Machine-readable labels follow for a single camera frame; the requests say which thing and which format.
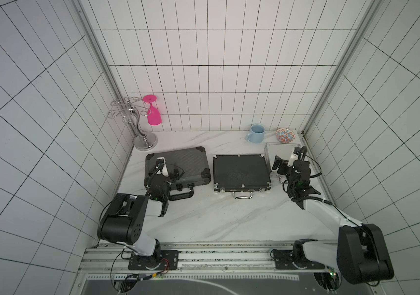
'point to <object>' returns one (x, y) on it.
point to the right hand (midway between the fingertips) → (288, 155)
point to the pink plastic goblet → (153, 116)
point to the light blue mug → (256, 134)
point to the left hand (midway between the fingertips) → (165, 166)
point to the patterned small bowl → (285, 135)
